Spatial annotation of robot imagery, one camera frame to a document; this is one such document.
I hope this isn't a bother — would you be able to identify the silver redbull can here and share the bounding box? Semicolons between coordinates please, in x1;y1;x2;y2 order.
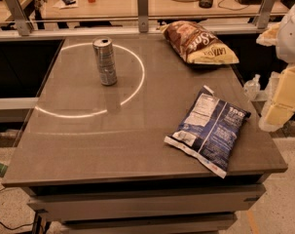
92;37;117;86

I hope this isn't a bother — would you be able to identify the brown chips bag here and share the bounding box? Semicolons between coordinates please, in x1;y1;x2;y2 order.
160;20;240;65

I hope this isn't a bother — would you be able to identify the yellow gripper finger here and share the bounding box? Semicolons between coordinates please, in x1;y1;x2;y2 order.
259;64;295;132
256;22;280;47

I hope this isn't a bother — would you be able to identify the blue chips bag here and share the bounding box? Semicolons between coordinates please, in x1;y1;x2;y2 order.
165;86;251;178

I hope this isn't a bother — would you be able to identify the clear plastic bottle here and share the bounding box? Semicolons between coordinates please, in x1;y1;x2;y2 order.
243;74;260;100

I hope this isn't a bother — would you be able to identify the black floor cable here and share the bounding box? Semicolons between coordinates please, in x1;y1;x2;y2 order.
0;187;34;231

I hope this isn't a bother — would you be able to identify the black mesh pen cup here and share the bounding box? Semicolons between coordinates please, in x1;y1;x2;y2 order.
199;0;213;9

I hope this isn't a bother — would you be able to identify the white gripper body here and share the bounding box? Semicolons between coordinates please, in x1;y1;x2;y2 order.
276;4;295;63

